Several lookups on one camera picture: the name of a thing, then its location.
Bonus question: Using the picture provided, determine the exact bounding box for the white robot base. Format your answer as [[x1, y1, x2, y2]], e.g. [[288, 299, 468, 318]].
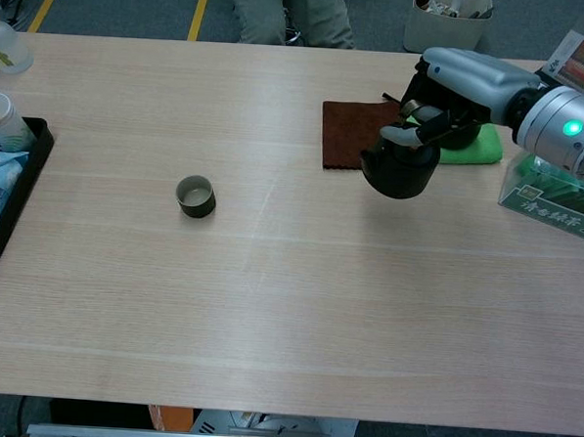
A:
[[190, 408, 361, 437]]

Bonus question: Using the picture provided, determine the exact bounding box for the seated person in khaki trousers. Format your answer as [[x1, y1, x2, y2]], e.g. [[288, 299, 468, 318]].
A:
[[223, 0, 359, 51]]

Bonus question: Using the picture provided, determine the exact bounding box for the black cast iron teapot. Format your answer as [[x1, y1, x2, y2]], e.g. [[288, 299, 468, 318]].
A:
[[357, 132, 443, 203]]

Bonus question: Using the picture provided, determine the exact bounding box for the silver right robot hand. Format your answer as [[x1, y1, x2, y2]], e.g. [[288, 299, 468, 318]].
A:
[[378, 43, 548, 157]]

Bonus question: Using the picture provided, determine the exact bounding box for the black plastic tray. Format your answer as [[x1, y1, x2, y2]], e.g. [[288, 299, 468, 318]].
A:
[[0, 115, 58, 280]]

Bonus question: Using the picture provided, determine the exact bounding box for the frosted plastic bottle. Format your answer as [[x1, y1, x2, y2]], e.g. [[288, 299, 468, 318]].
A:
[[0, 15, 38, 76]]

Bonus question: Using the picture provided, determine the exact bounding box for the small dark green cup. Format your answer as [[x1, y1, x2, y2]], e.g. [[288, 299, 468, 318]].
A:
[[173, 173, 219, 221]]

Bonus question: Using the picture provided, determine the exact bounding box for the beige storage bin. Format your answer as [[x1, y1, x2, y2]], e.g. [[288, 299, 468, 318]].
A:
[[402, 0, 495, 59]]

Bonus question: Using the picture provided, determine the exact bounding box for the green cloth with black trim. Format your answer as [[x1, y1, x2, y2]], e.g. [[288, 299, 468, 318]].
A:
[[379, 91, 507, 169]]

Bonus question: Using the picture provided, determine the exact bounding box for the orange brown round stool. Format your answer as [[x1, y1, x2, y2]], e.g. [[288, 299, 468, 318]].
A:
[[146, 404, 196, 436]]

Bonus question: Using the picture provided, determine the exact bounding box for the brown square tea cloth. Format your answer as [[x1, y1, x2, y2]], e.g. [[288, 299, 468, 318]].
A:
[[318, 98, 412, 177]]

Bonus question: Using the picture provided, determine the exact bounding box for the clear green tea box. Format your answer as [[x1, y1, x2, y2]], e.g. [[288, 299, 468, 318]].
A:
[[496, 150, 584, 245]]

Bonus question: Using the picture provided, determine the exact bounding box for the black ceramic pouring pitcher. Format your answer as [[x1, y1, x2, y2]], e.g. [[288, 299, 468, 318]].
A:
[[439, 118, 482, 153]]

